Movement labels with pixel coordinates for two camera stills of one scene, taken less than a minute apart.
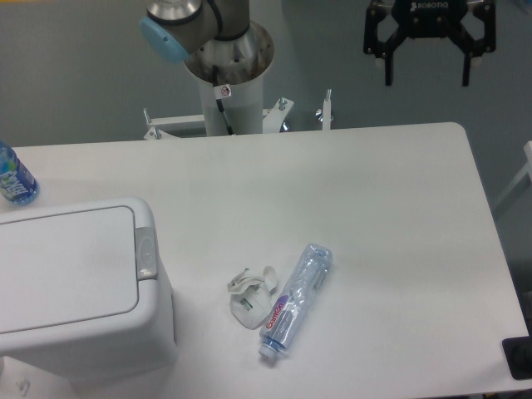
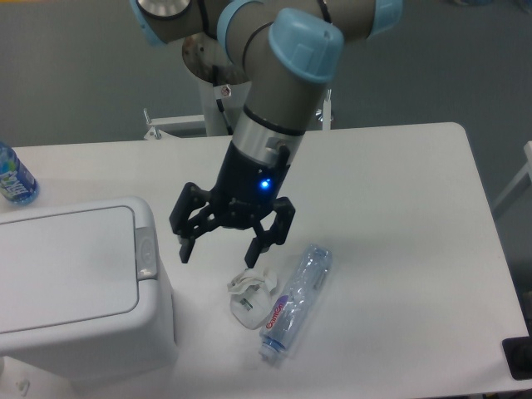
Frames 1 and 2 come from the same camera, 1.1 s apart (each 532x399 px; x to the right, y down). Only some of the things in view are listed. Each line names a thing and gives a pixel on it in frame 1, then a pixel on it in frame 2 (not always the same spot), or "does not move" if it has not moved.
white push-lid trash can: x=81 y=287 does not move
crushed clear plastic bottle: x=288 y=308 does not move
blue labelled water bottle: x=17 y=185 does not move
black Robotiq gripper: x=430 y=19 → x=247 y=184
